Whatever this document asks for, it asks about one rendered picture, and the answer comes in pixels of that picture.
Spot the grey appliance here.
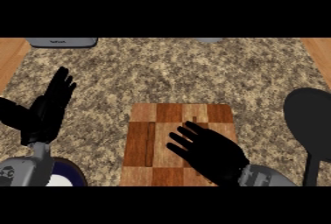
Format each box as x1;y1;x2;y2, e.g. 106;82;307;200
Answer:
25;37;99;49

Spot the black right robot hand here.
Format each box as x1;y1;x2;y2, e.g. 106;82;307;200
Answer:
166;120;251;187

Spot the dark blue white plate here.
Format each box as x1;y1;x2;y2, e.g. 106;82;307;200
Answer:
46;157;89;187

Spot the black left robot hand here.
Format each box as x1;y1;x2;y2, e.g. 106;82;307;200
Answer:
0;66;78;147

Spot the grey rounded object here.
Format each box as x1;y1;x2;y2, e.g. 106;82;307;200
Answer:
195;37;223;44

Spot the checkered wooden cutting board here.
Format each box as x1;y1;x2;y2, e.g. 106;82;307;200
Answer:
118;102;239;187

